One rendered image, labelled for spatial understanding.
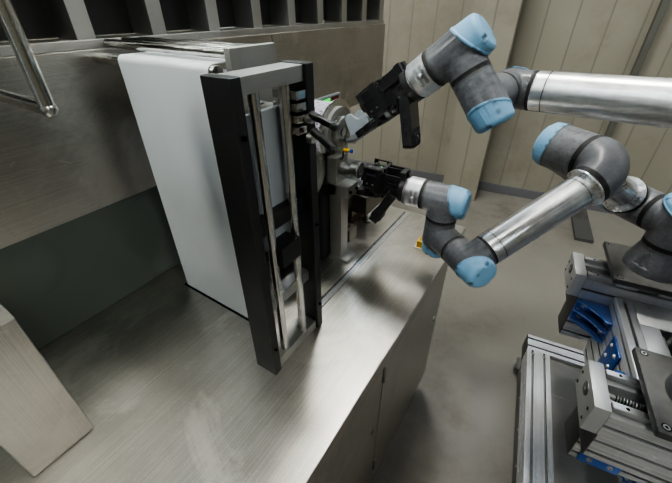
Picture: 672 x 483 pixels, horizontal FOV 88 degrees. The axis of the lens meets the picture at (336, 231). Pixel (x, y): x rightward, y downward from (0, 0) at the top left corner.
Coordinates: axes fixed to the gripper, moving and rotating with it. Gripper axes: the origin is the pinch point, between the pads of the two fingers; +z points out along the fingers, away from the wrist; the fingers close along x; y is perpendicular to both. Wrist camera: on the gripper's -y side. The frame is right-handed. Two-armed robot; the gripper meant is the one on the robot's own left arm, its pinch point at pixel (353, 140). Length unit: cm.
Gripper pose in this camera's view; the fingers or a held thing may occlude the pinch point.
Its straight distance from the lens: 87.8
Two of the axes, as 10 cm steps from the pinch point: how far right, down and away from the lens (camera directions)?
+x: -5.4, 4.6, -7.0
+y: -5.4, -8.3, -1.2
